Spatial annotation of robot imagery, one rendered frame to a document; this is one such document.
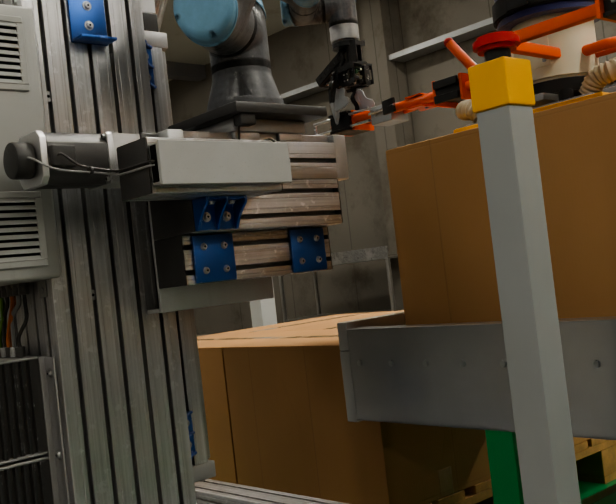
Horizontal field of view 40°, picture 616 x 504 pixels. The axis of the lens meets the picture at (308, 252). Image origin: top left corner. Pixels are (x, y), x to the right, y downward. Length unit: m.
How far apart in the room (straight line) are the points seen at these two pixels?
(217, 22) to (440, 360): 0.73
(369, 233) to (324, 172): 8.59
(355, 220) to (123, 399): 8.92
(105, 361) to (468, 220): 0.75
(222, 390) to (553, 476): 1.34
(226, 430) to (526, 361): 1.34
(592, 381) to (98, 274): 0.87
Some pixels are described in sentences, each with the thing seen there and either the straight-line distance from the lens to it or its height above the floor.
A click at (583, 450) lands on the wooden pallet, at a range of 2.65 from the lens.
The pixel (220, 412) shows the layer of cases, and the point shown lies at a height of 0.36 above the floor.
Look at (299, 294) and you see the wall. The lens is 11.28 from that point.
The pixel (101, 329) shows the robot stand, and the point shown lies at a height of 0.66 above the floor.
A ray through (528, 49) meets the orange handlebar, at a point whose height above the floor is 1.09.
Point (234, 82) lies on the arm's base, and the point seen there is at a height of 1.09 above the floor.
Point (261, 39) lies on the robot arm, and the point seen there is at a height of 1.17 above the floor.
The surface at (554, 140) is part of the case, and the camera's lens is 1.60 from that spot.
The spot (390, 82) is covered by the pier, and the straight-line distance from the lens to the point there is 9.71.
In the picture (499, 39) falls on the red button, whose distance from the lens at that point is 1.30.
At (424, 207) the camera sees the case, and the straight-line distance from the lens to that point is 1.79.
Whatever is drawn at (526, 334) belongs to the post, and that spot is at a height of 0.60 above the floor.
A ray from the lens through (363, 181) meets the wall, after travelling 10.32.
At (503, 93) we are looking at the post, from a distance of 1.28.
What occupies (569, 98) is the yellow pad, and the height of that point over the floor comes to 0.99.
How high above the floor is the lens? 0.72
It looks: 2 degrees up
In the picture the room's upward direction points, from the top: 7 degrees counter-clockwise
